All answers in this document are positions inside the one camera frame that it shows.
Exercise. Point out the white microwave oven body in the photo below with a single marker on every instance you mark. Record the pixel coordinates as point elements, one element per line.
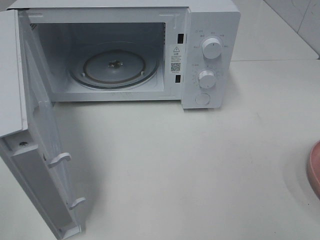
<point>65,26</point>

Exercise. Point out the white warning label sticker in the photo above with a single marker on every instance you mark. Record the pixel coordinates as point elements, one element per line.
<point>176,56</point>

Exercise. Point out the pink round plate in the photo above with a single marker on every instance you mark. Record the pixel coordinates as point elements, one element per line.
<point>313,168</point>

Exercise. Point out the upper white power knob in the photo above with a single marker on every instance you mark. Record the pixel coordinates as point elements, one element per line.
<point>211,48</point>

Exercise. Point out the white timer knob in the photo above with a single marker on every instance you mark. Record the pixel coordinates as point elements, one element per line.
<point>207,79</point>

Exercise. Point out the round white door button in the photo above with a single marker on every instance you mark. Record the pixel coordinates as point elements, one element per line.
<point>202,99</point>

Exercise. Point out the glass microwave turntable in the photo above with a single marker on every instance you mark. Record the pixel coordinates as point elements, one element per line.
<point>115,65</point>

